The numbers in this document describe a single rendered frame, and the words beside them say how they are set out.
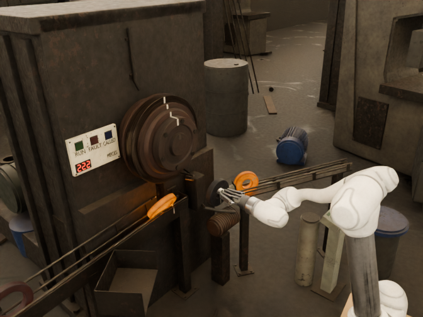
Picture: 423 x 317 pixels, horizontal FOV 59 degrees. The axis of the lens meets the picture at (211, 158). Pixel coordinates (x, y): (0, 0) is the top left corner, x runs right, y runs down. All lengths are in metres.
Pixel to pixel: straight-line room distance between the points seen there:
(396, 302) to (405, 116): 2.55
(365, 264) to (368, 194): 0.27
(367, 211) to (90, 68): 1.27
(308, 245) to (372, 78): 2.21
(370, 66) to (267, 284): 2.48
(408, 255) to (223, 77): 2.73
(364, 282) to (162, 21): 1.50
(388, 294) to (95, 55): 1.62
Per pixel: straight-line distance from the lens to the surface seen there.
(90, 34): 1.79
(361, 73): 4.26
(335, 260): 2.52
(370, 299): 1.60
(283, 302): 2.61
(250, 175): 2.34
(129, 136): 1.84
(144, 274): 1.91
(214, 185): 1.98
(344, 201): 1.33
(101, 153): 1.89
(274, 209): 1.83
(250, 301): 2.59
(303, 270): 2.63
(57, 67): 1.72
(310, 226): 2.41
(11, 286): 1.80
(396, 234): 2.64
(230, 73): 4.58
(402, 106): 4.08
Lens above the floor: 1.89
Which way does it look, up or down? 26 degrees down
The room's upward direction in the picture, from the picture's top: 1 degrees counter-clockwise
